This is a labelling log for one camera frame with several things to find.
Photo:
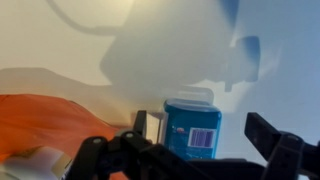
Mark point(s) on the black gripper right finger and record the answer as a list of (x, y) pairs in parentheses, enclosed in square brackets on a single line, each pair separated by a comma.
[(286, 156)]

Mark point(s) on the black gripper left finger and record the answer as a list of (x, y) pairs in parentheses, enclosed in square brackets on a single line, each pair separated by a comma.
[(100, 156)]

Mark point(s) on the clear rectangular container blue label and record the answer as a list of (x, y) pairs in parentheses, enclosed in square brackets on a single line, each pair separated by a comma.
[(193, 130)]

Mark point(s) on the orange plastic bag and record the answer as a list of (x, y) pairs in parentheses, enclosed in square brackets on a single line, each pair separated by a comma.
[(43, 123)]

